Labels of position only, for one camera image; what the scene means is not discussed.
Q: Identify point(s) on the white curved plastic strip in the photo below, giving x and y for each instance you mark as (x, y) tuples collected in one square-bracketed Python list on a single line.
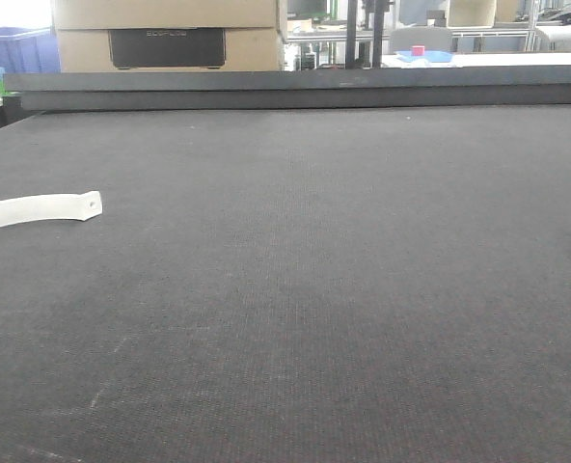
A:
[(74, 207)]

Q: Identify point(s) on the blue tray with pink cube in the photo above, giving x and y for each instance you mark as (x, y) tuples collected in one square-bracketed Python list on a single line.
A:
[(419, 52)]

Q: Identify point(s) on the cardboard box with black print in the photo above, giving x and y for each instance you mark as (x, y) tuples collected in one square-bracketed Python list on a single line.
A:
[(146, 50)]

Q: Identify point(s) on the upper cardboard box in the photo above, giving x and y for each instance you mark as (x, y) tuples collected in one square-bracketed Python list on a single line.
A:
[(123, 14)]

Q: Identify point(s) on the blue storage tote background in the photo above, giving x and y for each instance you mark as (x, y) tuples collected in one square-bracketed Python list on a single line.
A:
[(29, 50)]

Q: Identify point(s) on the black vertical post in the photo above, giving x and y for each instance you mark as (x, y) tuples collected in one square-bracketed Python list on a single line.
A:
[(353, 7)]

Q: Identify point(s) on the dark table back rail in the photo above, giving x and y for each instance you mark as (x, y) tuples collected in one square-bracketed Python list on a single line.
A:
[(282, 90)]

